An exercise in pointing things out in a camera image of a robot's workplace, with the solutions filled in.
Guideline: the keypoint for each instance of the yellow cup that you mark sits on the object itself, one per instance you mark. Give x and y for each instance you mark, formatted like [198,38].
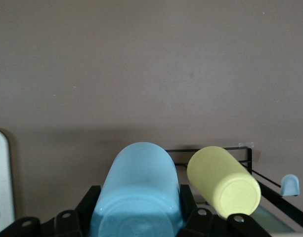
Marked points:
[223,177]

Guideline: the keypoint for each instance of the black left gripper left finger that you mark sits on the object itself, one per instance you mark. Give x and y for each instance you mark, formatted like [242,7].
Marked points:
[67,222]

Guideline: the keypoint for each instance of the light blue cup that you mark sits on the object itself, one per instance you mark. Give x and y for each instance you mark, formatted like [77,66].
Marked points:
[136,187]

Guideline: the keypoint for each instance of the clear tape piece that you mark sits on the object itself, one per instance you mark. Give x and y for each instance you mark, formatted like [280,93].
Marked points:
[247,144]

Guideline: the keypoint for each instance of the beige Rabbit tray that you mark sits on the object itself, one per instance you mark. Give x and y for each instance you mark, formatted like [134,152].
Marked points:
[1,172]

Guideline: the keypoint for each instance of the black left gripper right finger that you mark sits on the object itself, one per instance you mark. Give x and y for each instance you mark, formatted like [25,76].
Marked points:
[203,222]

